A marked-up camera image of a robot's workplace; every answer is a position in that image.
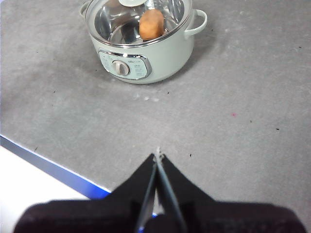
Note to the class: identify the glass lid with green knob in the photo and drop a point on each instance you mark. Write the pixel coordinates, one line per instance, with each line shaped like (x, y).
(109, 21)

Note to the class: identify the pale green electric pot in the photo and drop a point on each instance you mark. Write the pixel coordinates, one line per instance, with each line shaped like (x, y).
(167, 60)

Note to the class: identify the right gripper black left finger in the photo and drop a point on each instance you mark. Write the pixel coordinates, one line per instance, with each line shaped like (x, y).
(97, 216)

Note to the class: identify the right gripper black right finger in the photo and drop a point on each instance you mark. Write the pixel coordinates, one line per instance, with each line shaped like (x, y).
(230, 218)

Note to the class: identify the brown potato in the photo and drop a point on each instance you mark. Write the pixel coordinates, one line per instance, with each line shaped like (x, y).
(151, 25)

